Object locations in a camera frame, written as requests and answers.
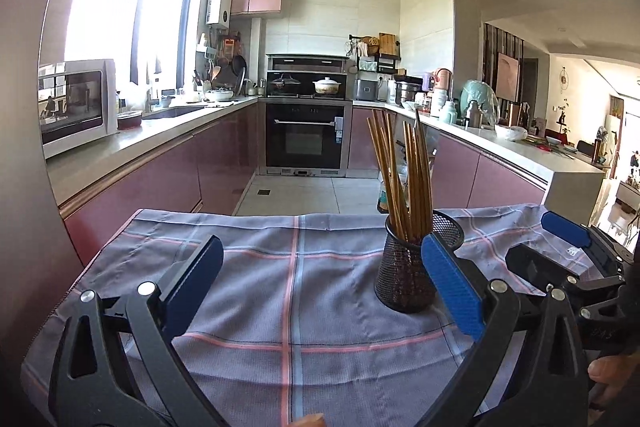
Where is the left hand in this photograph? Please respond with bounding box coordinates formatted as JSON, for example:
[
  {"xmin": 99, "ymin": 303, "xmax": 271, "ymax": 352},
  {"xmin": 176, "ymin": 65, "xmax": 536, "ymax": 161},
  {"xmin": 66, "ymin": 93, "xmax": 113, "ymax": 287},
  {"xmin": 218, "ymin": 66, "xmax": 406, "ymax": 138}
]
[{"xmin": 288, "ymin": 413, "xmax": 326, "ymax": 427}]

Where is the white microwave oven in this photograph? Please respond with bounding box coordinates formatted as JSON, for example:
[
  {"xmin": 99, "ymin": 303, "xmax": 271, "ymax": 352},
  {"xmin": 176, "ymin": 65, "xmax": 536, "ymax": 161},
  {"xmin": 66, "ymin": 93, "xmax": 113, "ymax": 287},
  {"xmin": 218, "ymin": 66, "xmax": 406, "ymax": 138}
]
[{"xmin": 38, "ymin": 58, "xmax": 117, "ymax": 159}]

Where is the bamboo chopstick red end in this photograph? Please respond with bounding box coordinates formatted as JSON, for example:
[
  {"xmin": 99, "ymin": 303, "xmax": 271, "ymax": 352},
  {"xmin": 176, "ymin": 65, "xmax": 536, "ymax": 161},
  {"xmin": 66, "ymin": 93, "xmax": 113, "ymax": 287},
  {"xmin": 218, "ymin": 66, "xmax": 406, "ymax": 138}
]
[{"xmin": 367, "ymin": 109, "xmax": 408, "ymax": 239}]

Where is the pink kettle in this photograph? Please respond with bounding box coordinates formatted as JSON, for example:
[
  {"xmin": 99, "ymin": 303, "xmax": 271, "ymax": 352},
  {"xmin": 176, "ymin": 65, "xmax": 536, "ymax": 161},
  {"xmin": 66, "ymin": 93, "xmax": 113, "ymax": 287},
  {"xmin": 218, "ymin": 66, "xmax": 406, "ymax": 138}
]
[{"xmin": 434, "ymin": 68, "xmax": 454, "ymax": 92}]

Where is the dark red bowl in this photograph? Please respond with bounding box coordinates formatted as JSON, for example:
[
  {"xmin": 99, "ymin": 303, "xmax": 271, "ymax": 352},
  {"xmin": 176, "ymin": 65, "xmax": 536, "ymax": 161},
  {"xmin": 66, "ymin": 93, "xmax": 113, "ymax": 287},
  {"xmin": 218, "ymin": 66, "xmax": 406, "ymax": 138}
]
[{"xmin": 117, "ymin": 110, "xmax": 142, "ymax": 131}]

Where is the teal covered appliance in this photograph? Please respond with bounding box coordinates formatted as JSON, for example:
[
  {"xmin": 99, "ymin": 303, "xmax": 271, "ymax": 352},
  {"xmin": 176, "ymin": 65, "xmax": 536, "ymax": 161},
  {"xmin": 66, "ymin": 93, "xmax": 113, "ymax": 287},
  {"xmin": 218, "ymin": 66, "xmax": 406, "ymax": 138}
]
[{"xmin": 460, "ymin": 80, "xmax": 500, "ymax": 127}]

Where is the white water heater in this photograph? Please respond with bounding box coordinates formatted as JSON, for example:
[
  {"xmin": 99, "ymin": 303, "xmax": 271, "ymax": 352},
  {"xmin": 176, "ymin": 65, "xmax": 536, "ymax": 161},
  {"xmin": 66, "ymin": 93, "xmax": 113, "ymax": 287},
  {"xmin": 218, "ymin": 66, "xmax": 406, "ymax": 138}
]
[{"xmin": 206, "ymin": 0, "xmax": 232, "ymax": 29}]

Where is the plastic oil bottle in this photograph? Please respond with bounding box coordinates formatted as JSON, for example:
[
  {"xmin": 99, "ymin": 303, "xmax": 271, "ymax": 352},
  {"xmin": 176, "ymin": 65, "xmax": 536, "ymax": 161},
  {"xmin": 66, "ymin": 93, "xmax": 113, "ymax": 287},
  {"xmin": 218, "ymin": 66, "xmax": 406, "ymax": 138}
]
[{"xmin": 376, "ymin": 186, "xmax": 388, "ymax": 213}]

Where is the black range hood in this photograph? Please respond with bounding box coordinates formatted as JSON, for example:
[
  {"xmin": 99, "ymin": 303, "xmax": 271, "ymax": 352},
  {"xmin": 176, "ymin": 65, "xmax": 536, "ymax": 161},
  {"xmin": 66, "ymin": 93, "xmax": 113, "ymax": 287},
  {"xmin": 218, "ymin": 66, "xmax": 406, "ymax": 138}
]
[{"xmin": 267, "ymin": 54, "xmax": 347, "ymax": 74}]

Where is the black built-in oven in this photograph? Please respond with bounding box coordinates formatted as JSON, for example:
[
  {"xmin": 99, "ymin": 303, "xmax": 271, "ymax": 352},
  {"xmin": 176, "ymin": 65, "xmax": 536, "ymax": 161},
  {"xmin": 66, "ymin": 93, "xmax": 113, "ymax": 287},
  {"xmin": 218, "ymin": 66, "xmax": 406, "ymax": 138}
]
[{"xmin": 260, "ymin": 98, "xmax": 352, "ymax": 176}]

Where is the black cooking pot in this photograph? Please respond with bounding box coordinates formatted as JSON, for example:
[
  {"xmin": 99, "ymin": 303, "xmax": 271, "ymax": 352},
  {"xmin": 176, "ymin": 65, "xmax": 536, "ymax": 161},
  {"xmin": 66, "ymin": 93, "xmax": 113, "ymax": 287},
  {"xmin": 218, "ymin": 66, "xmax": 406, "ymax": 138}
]
[{"xmin": 267, "ymin": 74, "xmax": 300, "ymax": 98}]

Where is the right hand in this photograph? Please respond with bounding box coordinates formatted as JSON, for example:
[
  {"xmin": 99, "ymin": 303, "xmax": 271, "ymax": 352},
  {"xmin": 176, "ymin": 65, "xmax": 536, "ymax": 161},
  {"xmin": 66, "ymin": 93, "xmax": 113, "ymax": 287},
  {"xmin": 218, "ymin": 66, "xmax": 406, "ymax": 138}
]
[{"xmin": 588, "ymin": 353, "xmax": 639, "ymax": 409}]

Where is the white ceramic pot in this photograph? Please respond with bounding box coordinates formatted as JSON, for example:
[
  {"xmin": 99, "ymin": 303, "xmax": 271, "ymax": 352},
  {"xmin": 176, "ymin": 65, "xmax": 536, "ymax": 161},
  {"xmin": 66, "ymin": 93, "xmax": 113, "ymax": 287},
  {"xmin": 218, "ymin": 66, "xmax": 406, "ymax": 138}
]
[{"xmin": 312, "ymin": 77, "xmax": 342, "ymax": 96}]

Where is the grey plaid tablecloth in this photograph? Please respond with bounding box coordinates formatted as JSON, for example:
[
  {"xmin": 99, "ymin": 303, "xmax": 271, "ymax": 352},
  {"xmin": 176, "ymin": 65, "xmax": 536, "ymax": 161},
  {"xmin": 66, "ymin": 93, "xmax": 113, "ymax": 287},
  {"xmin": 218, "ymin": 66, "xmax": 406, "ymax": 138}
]
[{"xmin": 19, "ymin": 201, "xmax": 601, "ymax": 427}]

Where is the dark brown chopstick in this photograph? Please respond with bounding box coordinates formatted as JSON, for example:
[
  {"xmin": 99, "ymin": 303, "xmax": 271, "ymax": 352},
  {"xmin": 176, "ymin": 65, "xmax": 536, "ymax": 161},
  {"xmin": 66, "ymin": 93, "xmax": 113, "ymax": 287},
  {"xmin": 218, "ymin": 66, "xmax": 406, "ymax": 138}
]
[{"xmin": 385, "ymin": 114, "xmax": 411, "ymax": 242}]

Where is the black spice rack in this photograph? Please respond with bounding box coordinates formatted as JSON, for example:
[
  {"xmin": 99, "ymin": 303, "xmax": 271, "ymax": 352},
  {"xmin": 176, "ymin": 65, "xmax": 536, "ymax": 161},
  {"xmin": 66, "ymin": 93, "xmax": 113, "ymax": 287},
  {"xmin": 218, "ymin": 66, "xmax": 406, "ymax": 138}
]
[{"xmin": 346, "ymin": 32, "xmax": 400, "ymax": 75}]

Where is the bamboo chopstick patterned end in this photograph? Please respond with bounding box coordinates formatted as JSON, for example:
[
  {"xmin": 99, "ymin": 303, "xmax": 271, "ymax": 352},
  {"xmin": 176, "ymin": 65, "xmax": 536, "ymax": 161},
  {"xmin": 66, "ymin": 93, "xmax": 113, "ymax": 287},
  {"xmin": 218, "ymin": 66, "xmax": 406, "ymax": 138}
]
[{"xmin": 380, "ymin": 113, "xmax": 409, "ymax": 241}]

